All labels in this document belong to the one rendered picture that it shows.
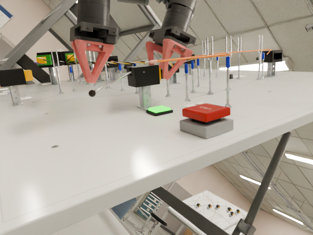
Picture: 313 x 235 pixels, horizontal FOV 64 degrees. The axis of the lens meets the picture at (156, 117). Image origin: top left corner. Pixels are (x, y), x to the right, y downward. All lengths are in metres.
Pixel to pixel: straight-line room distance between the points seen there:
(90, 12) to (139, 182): 0.32
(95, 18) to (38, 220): 0.34
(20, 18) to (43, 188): 8.08
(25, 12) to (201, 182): 8.76
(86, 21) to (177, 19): 0.19
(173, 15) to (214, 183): 11.15
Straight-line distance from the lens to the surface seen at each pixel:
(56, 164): 0.32
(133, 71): 0.51
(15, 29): 8.24
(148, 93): 0.53
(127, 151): 0.32
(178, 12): 0.56
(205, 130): 0.34
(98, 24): 0.45
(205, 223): 0.81
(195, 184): 10.94
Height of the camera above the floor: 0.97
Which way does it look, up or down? 13 degrees up
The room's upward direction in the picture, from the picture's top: 37 degrees clockwise
